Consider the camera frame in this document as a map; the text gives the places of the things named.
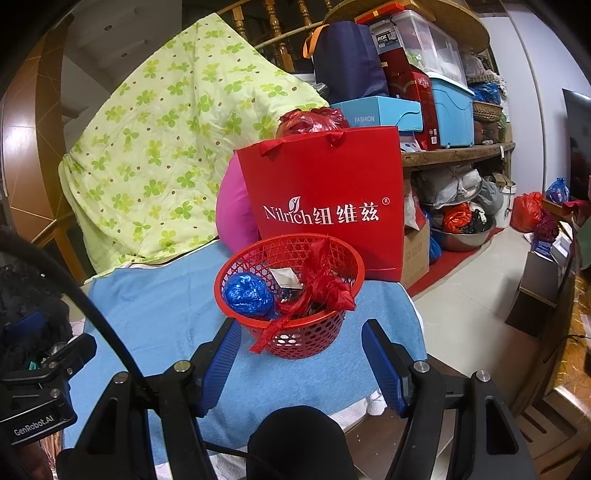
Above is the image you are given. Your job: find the black cable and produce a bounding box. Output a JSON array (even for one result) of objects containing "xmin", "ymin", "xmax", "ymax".
[{"xmin": 0, "ymin": 226, "xmax": 252, "ymax": 462}]

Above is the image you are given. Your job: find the wooden side table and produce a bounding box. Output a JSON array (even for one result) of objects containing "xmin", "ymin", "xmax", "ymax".
[{"xmin": 508, "ymin": 249, "xmax": 591, "ymax": 444}]

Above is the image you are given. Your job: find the wooden shelf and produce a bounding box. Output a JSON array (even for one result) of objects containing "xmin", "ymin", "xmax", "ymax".
[{"xmin": 401, "ymin": 142, "xmax": 517, "ymax": 171}]

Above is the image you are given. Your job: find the red floor mat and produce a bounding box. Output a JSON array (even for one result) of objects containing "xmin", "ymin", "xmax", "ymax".
[{"xmin": 406, "ymin": 226, "xmax": 506, "ymax": 298}]

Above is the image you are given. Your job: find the dark flat screen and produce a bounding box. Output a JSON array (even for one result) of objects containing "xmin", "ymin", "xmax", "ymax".
[{"xmin": 561, "ymin": 88, "xmax": 591, "ymax": 204}]

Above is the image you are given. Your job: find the red gift box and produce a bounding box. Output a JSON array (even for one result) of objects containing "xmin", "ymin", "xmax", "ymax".
[{"xmin": 381, "ymin": 51, "xmax": 439, "ymax": 151}]

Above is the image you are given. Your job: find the pink pillow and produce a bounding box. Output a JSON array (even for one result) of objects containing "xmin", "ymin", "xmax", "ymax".
[{"xmin": 217, "ymin": 134, "xmax": 264, "ymax": 252}]

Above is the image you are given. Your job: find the white bucket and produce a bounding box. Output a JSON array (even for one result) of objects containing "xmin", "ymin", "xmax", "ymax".
[{"xmin": 496, "ymin": 178, "xmax": 518, "ymax": 217}]

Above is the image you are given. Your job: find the orange lidded box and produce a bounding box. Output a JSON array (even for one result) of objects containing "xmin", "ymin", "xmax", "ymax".
[{"xmin": 355, "ymin": 2, "xmax": 411, "ymax": 26}]

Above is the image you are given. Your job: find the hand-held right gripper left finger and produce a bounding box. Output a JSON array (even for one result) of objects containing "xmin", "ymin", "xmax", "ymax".
[{"xmin": 69, "ymin": 318, "xmax": 243, "ymax": 480}]

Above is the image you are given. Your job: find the woven basket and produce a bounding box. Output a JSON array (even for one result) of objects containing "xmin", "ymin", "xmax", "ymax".
[{"xmin": 472, "ymin": 100, "xmax": 504, "ymax": 123}]

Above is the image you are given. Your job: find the clear plastic storage box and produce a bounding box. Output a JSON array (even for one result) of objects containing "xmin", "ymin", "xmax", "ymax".
[{"xmin": 381, "ymin": 9, "xmax": 468, "ymax": 84}]

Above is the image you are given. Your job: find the blue plastic bag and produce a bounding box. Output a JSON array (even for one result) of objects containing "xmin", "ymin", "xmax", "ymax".
[
  {"xmin": 546, "ymin": 176, "xmax": 571, "ymax": 204},
  {"xmin": 471, "ymin": 83, "xmax": 502, "ymax": 104},
  {"xmin": 222, "ymin": 272, "xmax": 275, "ymax": 319}
]

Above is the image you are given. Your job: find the metal basin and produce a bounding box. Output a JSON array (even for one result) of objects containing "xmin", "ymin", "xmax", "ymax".
[{"xmin": 431, "ymin": 212, "xmax": 497, "ymax": 252}]

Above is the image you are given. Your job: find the blue plastic storage box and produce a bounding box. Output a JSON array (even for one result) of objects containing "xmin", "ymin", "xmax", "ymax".
[{"xmin": 425, "ymin": 71, "xmax": 476, "ymax": 148}]

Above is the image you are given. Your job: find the long white box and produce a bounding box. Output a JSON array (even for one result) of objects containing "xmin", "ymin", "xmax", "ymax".
[{"xmin": 270, "ymin": 268, "xmax": 305, "ymax": 291}]

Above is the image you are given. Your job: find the green clover quilt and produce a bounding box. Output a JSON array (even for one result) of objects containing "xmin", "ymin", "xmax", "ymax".
[{"xmin": 59, "ymin": 13, "xmax": 329, "ymax": 278}]

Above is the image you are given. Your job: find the red plastic bag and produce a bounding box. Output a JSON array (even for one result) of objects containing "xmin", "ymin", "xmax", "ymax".
[
  {"xmin": 277, "ymin": 107, "xmax": 351, "ymax": 138},
  {"xmin": 249, "ymin": 237, "xmax": 357, "ymax": 354},
  {"xmin": 510, "ymin": 191, "xmax": 543, "ymax": 233},
  {"xmin": 442, "ymin": 203, "xmax": 472, "ymax": 234}
]

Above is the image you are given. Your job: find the black plastic bag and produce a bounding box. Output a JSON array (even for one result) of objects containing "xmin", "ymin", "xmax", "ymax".
[{"xmin": 277, "ymin": 291, "xmax": 333, "ymax": 319}]

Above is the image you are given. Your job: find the red plastic basket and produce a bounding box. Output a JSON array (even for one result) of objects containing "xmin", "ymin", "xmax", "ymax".
[{"xmin": 213, "ymin": 234, "xmax": 365, "ymax": 360}]

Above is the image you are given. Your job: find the grey cloth bundle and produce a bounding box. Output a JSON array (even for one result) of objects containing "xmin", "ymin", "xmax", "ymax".
[{"xmin": 411, "ymin": 166, "xmax": 504, "ymax": 215}]

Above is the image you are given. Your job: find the blue blanket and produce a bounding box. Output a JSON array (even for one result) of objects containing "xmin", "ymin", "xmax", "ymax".
[{"xmin": 62, "ymin": 240, "xmax": 428, "ymax": 462}]

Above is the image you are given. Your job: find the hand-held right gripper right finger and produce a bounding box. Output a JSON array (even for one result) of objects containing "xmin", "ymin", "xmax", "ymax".
[{"xmin": 361, "ymin": 319, "xmax": 539, "ymax": 480}]

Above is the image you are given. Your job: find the light blue cardboard box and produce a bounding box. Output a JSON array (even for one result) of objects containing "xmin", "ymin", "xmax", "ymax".
[{"xmin": 330, "ymin": 95, "xmax": 423, "ymax": 132}]

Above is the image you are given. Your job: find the red paper bag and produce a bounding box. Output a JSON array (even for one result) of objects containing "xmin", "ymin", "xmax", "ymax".
[{"xmin": 235, "ymin": 126, "xmax": 407, "ymax": 282}]

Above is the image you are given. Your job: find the navy bag with orange handles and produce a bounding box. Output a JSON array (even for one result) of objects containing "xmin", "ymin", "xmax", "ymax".
[{"xmin": 302, "ymin": 21, "xmax": 391, "ymax": 104}]

